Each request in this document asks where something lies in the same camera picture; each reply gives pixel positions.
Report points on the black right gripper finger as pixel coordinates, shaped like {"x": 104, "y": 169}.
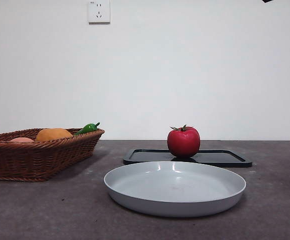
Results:
{"x": 268, "y": 1}

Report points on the red tomato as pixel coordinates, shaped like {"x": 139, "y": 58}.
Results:
{"x": 183, "y": 142}

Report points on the dark rectangular tray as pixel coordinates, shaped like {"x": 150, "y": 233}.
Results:
{"x": 222, "y": 157}

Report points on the pale grey round plate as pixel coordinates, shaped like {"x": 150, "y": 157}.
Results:
{"x": 172, "y": 187}

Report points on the green pepper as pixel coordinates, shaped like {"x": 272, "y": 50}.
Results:
{"x": 86, "y": 128}

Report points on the orange fruit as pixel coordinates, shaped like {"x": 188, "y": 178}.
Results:
{"x": 52, "y": 134}

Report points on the brown wicker basket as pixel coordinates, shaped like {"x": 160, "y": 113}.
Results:
{"x": 35, "y": 160}

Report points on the pink round fruit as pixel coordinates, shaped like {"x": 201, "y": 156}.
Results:
{"x": 21, "y": 140}

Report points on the white wall socket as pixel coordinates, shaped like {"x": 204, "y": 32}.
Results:
{"x": 99, "y": 12}

